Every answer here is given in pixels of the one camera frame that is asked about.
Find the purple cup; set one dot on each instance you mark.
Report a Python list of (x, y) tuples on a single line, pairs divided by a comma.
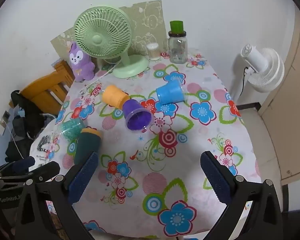
[(136, 116)]

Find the purple plush toy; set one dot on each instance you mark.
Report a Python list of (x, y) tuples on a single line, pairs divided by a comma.
[(81, 65)]

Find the beige cabinet door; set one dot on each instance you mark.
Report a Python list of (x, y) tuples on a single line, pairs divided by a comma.
[(290, 120)]

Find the white printed plastic bag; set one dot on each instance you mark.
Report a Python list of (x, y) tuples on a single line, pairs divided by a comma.
[(41, 147)]

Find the dark green yellow-rimmed cup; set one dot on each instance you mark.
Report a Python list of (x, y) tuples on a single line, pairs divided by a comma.
[(86, 146)]

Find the dark clothes pile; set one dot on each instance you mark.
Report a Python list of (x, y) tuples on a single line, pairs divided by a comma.
[(27, 120)]

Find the white standing fan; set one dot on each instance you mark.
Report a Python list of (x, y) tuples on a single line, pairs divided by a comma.
[(262, 67)]

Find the green plastic cup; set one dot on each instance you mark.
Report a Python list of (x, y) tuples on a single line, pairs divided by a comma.
[(177, 27)]

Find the glass jar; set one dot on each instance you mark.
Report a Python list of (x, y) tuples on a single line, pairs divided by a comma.
[(178, 48)]

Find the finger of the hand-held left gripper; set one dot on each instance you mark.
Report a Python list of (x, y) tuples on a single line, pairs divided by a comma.
[(47, 169), (22, 162)]

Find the green patterned board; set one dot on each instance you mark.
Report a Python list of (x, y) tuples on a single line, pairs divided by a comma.
[(147, 25)]

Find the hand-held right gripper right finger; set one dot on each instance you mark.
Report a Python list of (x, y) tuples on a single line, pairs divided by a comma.
[(215, 176)]

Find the teal clear cup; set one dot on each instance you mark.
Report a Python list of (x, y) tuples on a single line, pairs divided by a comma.
[(71, 128)]

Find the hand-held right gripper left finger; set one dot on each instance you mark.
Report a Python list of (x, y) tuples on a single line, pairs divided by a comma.
[(83, 176)]

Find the green desk fan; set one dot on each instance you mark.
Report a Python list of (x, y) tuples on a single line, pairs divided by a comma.
[(102, 36)]

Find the orange cup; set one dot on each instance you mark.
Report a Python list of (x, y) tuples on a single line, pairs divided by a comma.
[(113, 96)]

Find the blue cup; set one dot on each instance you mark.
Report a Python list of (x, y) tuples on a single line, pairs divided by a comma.
[(170, 92)]

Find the wooden chair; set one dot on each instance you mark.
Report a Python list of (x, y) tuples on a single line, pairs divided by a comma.
[(43, 91)]

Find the white cotton swab container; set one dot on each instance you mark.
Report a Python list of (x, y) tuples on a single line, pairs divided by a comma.
[(153, 52)]

